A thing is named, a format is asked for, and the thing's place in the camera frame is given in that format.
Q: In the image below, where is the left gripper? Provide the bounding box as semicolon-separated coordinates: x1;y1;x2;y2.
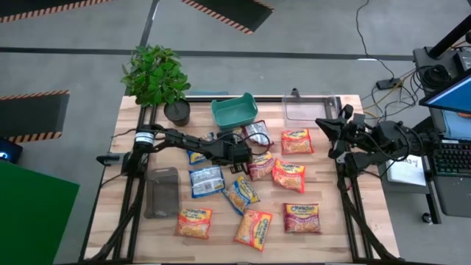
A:
210;136;255;175

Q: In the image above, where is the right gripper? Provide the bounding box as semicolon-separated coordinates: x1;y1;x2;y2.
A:
315;105;367;161

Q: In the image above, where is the smoky grey plastic bin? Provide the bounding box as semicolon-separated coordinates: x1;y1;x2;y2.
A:
143;166;182;220

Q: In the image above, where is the clear plastic bin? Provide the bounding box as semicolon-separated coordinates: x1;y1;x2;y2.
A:
281;90;341;128

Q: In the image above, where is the teal plastic bin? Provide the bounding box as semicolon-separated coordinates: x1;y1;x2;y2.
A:
210;91;259;130

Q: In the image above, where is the black power adapter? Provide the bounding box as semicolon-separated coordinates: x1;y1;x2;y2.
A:
375;77;403;91

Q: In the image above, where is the black plant pot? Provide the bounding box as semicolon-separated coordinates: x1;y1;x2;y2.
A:
163;98;191;127

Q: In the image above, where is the white paper sheet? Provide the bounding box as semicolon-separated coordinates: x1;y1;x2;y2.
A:
384;154;428;188

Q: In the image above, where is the grey computer case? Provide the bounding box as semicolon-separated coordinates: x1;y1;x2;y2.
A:
411;46;471;93

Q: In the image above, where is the black keyboard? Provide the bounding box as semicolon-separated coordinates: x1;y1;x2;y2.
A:
431;141;471;178

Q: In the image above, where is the computer monitor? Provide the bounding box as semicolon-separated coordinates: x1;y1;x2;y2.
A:
418;69;471;116

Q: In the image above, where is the light blue cloth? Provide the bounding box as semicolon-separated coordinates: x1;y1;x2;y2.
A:
441;109;471;141

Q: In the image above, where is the green leafy plant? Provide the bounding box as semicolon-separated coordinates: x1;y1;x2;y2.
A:
120;43;192;108

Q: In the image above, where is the grey workstation desk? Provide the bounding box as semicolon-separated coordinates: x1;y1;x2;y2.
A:
378;113;471;226

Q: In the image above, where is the black stand pole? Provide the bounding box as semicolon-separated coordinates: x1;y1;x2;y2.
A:
426;14;471;60

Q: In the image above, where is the hazard-striped black floor mat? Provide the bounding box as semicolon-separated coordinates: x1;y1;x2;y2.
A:
0;0;115;24
179;0;275;36
0;89;71;144

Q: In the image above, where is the green board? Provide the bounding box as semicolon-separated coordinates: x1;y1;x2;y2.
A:
0;160;81;265

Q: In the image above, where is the blue-lit black device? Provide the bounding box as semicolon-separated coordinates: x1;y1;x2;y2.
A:
0;138;24;165

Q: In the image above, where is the long black floor cable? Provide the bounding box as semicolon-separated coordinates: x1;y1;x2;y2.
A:
354;0;397;80

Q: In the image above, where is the coiled black cable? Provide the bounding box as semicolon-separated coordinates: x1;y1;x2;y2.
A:
419;64;453;91

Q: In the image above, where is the black table edge mount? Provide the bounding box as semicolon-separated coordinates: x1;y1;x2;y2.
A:
95;153;122;166

